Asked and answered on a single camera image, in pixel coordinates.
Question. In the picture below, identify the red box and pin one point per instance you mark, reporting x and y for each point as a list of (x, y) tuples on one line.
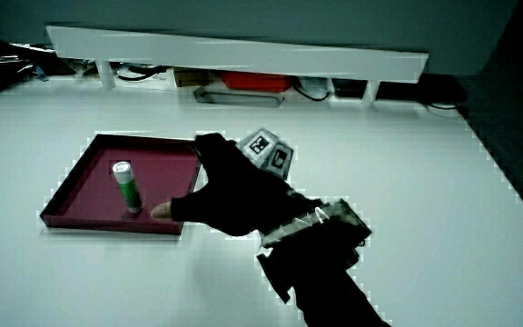
[(254, 81)]

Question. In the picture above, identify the person's right hand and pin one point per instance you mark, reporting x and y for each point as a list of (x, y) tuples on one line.
[(239, 195)]

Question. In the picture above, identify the green glue stick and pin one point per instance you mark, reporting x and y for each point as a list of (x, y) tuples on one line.
[(128, 187)]

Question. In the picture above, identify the maroon tray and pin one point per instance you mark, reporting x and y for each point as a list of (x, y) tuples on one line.
[(93, 195)]

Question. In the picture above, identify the brown cardboard box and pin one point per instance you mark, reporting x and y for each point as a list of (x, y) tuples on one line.
[(190, 76)]

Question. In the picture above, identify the white plastic bag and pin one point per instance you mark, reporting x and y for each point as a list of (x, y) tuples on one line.
[(312, 85)]

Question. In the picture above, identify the white desk shelf riser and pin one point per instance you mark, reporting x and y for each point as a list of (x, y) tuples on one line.
[(243, 53)]

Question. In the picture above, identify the grey flat tray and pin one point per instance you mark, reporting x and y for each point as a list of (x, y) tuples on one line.
[(239, 98)]

